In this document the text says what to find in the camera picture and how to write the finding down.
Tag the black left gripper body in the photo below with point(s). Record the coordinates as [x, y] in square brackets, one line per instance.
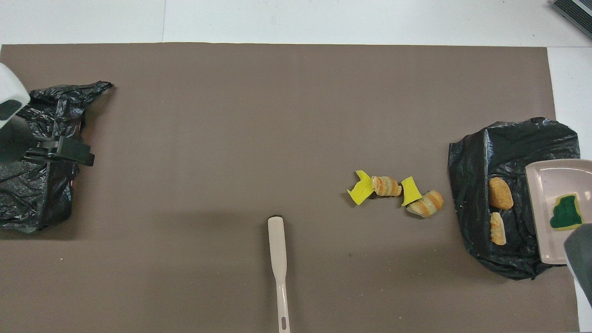
[14, 143]

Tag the yellow sponge piece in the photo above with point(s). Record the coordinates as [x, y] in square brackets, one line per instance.
[361, 190]
[566, 212]
[410, 190]

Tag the striped croissant toy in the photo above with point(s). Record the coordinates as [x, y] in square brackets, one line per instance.
[425, 203]
[386, 186]

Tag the brown oval bread roll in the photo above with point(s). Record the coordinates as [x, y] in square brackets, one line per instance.
[501, 193]

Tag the pale cream bread piece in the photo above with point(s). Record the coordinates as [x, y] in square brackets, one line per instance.
[498, 229]

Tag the beige plastic dustpan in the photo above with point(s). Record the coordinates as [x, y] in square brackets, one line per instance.
[541, 208]

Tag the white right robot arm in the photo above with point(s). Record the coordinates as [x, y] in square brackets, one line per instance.
[580, 259]

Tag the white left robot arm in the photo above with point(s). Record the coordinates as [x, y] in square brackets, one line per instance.
[9, 88]

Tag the black trash bag bin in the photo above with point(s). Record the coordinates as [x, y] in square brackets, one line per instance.
[46, 194]
[471, 185]

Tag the brown table mat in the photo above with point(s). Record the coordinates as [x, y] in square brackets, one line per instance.
[231, 138]

